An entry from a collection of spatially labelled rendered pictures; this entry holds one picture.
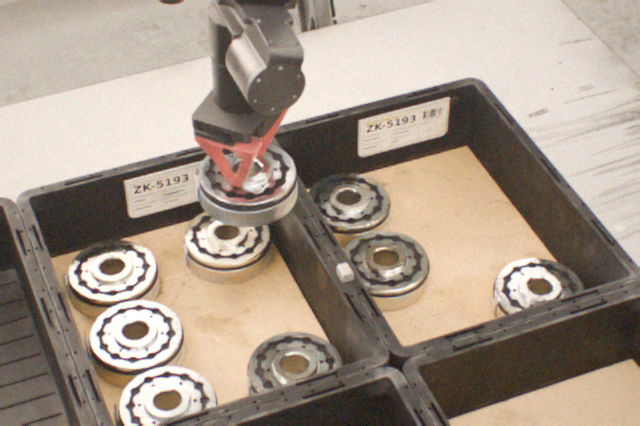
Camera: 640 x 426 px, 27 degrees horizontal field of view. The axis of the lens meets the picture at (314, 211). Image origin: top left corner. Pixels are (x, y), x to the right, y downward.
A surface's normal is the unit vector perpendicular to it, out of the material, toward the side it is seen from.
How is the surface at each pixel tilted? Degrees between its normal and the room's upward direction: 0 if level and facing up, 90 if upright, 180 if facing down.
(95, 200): 90
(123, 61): 0
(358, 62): 0
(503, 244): 0
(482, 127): 90
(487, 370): 90
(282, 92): 92
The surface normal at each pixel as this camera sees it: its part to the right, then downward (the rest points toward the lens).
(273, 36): 0.33, -0.72
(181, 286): 0.00, -0.74
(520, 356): 0.38, 0.62
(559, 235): -0.93, 0.25
